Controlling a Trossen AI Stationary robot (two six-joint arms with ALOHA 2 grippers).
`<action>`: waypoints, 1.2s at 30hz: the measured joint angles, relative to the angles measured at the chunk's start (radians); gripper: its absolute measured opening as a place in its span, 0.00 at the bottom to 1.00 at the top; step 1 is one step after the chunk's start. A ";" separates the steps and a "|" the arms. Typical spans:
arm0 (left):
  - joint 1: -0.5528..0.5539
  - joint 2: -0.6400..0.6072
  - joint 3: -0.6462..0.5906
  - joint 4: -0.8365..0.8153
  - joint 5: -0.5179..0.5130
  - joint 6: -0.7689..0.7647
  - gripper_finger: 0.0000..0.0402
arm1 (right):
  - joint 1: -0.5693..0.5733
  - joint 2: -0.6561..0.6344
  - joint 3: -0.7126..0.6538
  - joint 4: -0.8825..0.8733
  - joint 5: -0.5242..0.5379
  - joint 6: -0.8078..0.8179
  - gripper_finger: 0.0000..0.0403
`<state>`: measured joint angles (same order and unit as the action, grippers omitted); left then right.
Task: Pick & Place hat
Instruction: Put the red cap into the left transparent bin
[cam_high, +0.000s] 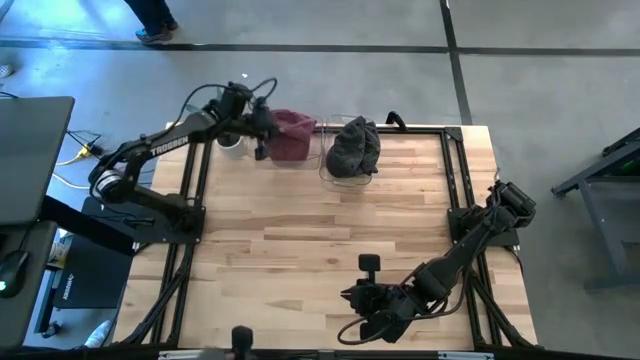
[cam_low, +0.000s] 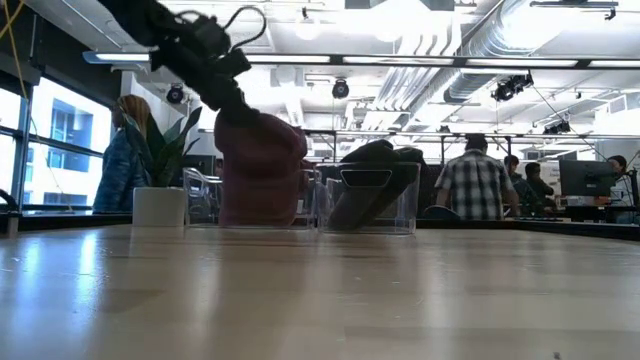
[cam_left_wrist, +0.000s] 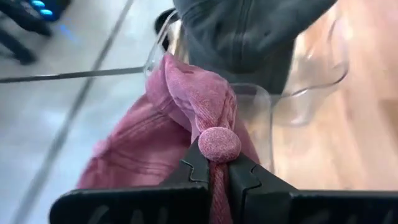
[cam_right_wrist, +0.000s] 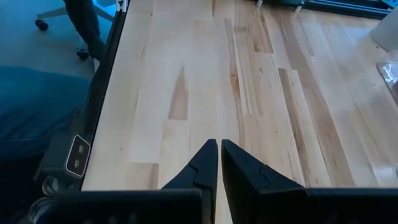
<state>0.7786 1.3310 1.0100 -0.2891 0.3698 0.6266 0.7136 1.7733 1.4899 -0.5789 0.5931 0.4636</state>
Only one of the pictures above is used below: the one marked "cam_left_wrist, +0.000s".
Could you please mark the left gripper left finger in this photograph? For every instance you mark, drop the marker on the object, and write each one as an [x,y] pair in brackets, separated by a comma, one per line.
[133,205]

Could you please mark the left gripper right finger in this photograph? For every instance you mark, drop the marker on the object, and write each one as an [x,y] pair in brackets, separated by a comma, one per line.
[311,208]

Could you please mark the black equipment with blue lights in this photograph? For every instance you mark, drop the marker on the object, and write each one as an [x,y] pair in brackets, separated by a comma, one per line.
[28,21]

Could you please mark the maroon baseball cap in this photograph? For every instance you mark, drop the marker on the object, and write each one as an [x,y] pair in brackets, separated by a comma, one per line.
[186,93]

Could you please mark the dark grey baseball cap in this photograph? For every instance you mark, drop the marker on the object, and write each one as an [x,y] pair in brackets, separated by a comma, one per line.
[242,37]

